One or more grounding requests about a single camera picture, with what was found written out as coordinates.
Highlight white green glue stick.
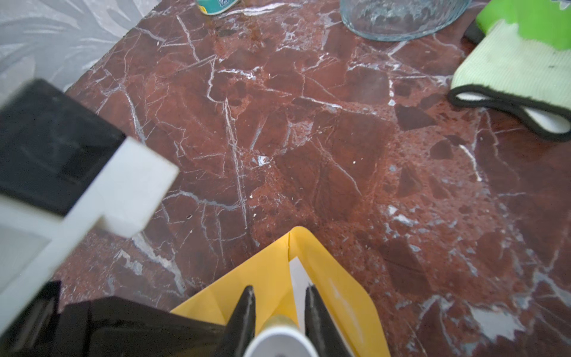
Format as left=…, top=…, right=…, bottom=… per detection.
left=243, top=315, right=318, bottom=357

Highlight small printed tin can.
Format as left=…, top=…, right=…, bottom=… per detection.
left=196, top=0, right=239, bottom=16

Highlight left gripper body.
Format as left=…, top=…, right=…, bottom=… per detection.
left=1, top=281, right=224, bottom=356

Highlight blue glass vase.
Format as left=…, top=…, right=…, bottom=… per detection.
left=339, top=0, right=471, bottom=42

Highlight green work glove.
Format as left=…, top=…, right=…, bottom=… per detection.
left=448, top=0, right=570, bottom=142

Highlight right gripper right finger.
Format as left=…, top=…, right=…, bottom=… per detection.
left=304, top=285, right=351, bottom=357

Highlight yellow envelope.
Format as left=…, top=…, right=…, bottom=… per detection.
left=172, top=227, right=390, bottom=356

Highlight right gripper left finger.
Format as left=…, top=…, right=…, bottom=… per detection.
left=211, top=285, right=256, bottom=357

